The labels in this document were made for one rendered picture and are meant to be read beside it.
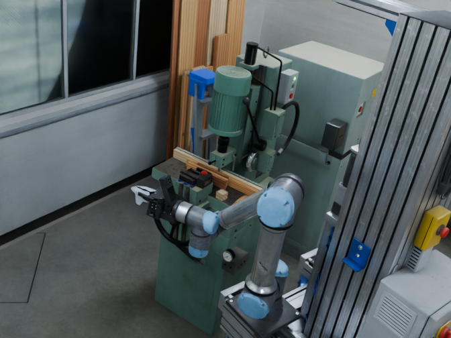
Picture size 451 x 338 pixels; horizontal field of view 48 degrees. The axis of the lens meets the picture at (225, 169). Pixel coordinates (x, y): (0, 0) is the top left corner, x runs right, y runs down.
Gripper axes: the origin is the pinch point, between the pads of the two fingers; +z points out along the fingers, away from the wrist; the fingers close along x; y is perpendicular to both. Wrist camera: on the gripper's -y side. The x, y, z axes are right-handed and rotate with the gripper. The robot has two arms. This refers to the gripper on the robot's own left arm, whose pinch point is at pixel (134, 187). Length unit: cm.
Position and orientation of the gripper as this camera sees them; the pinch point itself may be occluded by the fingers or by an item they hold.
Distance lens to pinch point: 196.9
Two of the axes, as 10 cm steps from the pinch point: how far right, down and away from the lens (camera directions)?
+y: -1.9, 9.1, 3.7
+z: -8.9, -3.2, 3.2
